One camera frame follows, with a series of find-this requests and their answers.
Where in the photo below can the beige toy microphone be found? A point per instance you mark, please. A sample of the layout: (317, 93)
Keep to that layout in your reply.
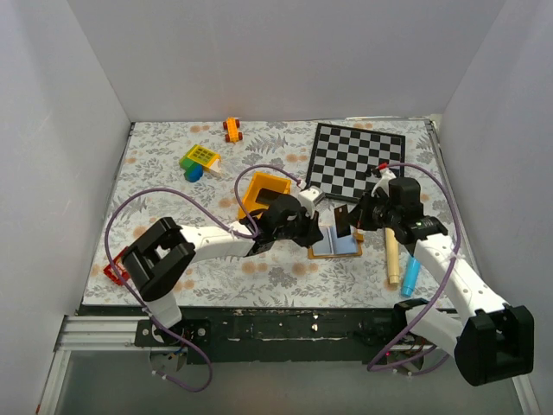
(392, 258)

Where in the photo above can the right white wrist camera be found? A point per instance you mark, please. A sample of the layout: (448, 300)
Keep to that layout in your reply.
(386, 175)

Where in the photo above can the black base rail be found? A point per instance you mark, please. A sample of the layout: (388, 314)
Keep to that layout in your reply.
(229, 335)

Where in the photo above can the yellow plastic bin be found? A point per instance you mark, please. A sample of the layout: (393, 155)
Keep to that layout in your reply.
(264, 180)

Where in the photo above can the red toy block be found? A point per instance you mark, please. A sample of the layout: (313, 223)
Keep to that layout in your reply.
(116, 272)

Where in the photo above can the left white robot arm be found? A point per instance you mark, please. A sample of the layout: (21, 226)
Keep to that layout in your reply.
(156, 261)

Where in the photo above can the tan leather card holder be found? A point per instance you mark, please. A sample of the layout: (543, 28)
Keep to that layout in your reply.
(332, 246)

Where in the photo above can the yellow green toy block house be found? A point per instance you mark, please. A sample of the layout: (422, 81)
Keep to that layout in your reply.
(198, 160)

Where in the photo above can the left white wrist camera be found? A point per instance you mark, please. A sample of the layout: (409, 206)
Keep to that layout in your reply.
(309, 198)

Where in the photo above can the black white chessboard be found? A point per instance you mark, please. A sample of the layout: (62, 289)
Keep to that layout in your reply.
(342, 157)

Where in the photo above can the orange toy car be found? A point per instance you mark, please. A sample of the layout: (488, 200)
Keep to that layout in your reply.
(233, 134)

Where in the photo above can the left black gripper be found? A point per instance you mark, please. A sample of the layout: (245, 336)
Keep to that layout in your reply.
(312, 233)

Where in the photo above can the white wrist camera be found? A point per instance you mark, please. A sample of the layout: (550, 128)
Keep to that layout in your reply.
(386, 175)
(309, 198)

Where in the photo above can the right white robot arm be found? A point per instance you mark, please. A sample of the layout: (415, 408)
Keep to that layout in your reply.
(489, 340)

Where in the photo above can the blue toy microphone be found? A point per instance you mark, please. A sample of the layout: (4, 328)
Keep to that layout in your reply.
(410, 277)

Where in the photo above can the dark credit card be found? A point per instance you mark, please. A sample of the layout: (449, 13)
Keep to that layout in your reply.
(342, 225)
(266, 196)

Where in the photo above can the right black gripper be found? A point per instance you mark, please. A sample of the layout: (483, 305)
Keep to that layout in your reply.
(359, 216)

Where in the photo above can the floral table mat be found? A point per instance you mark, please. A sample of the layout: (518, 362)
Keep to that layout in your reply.
(151, 185)

